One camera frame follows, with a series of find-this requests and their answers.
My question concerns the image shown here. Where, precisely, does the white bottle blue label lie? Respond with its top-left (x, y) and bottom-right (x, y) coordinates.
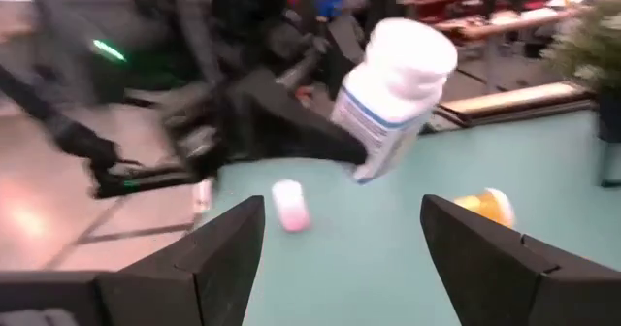
top-left (329, 16), bottom-right (459, 185)

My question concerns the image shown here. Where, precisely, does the small white bottle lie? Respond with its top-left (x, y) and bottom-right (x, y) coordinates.
top-left (270, 179), bottom-right (312, 234)

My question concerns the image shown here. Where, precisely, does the black metal table frame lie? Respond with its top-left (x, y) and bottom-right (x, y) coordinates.
top-left (0, 66), bottom-right (598, 200)

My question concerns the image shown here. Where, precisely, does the light wooden table side panel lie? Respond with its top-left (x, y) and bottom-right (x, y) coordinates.
top-left (439, 81), bottom-right (596, 123)

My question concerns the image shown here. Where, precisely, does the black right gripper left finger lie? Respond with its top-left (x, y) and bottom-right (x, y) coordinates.
top-left (0, 194), bottom-right (267, 326)

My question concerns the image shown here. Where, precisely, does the blue plastic bin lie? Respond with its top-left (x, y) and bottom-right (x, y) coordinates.
top-left (314, 0), bottom-right (346, 20)

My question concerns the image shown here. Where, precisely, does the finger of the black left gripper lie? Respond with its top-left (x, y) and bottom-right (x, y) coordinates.
top-left (225, 67), bottom-right (369, 167)

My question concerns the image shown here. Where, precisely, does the orange translucent pill bottle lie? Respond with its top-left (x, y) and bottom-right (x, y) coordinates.
top-left (453, 186), bottom-right (517, 230)

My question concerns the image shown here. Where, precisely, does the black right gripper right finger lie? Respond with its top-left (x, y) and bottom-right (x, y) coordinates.
top-left (419, 193), bottom-right (621, 326)

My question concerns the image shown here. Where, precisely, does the potted green plant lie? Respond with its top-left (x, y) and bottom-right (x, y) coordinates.
top-left (539, 0), bottom-right (621, 144)

